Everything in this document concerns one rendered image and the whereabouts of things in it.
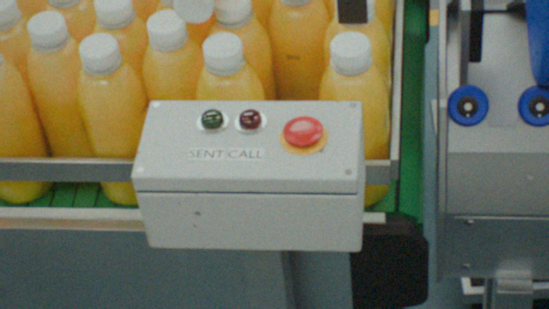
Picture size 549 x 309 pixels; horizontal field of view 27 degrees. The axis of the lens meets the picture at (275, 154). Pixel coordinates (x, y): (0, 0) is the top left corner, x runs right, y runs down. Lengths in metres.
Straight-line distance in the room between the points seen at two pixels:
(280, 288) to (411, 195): 0.19
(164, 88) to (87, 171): 0.12
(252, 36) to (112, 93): 0.16
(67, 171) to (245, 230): 0.26
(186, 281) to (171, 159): 0.31
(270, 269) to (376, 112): 0.19
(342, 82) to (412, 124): 0.22
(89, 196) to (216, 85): 0.24
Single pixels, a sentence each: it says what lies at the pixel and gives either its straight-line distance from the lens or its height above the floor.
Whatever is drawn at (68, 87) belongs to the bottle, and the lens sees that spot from 1.21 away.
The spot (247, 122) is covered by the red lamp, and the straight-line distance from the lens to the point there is 1.03.
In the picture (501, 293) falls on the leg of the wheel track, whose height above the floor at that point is 0.62.
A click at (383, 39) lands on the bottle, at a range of 1.19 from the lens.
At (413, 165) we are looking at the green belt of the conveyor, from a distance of 1.28.
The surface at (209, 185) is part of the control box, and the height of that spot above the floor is 1.09.
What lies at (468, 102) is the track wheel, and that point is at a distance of 1.24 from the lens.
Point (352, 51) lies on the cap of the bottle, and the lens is 1.10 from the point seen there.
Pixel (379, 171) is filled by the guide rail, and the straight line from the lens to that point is 1.17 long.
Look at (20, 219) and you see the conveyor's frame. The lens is 1.30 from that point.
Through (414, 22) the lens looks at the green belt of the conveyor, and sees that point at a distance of 1.46.
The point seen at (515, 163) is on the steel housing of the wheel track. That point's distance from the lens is 1.29.
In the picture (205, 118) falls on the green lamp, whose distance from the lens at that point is 1.04.
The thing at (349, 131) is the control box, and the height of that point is 1.10.
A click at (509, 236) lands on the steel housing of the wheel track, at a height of 0.76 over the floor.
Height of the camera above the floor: 1.82
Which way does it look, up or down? 45 degrees down
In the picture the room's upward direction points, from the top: 7 degrees counter-clockwise
